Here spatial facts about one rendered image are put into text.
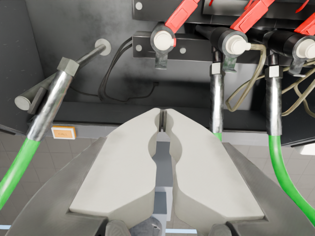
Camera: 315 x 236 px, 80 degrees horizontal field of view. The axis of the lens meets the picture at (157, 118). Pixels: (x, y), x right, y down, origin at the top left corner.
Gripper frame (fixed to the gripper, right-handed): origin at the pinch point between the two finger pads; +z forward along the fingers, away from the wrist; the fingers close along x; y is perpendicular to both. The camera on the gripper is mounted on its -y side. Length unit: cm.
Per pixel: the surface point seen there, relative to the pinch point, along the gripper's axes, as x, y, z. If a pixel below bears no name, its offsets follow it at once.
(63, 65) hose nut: -10.8, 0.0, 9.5
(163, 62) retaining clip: 0.2, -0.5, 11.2
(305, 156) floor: 140, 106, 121
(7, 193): -14.4, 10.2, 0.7
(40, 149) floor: -102, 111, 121
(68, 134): -20.7, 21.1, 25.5
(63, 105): -26.0, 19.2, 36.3
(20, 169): -14.0, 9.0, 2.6
